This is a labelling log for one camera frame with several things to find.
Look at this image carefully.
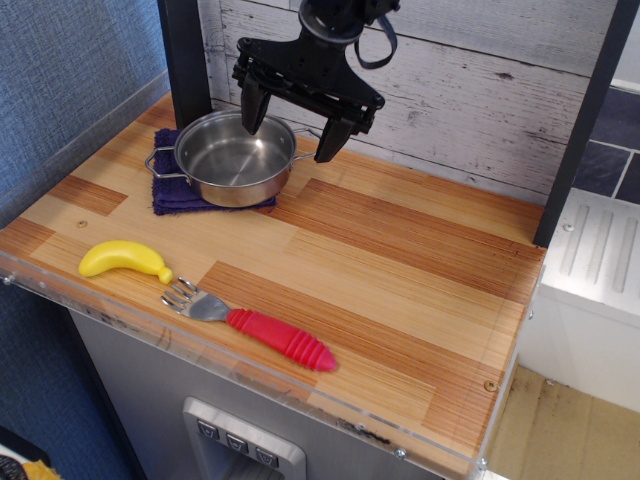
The stainless steel pot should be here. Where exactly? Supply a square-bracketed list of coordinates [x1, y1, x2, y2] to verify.
[145, 110, 314, 208]

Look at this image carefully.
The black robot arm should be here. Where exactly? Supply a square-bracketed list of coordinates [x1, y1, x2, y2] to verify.
[232, 1, 400, 163]

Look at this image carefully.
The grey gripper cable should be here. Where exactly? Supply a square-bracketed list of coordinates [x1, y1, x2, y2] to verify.
[353, 13, 399, 71]

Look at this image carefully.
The black frame post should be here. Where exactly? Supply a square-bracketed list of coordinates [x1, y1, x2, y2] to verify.
[157, 0, 212, 128]
[533, 0, 639, 248]

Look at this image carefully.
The silver dispenser button panel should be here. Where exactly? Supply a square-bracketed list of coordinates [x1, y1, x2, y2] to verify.
[183, 397, 307, 479]

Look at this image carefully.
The black right frame post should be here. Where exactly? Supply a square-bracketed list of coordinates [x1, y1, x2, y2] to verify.
[533, 0, 639, 248]

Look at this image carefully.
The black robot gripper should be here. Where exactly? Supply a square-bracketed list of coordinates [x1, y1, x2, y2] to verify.
[232, 9, 385, 163]

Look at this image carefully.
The yellow black object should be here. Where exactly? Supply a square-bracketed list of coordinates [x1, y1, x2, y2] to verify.
[1, 454, 62, 480]

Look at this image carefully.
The clear acrylic table edge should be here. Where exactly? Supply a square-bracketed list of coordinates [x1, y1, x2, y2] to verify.
[1, 253, 526, 479]

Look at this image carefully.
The fork with red handle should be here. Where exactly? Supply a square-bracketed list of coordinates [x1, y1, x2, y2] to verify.
[161, 278, 337, 372]

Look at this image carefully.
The yellow toy banana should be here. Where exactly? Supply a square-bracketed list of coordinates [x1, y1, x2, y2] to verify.
[78, 240, 174, 284]

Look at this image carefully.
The white ribbed cabinet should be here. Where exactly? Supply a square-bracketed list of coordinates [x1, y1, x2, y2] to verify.
[518, 189, 639, 411]

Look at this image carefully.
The black left frame post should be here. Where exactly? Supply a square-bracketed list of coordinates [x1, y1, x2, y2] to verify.
[157, 0, 212, 128]

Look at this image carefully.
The purple folded towel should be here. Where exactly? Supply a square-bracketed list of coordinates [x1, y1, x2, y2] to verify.
[151, 128, 277, 216]

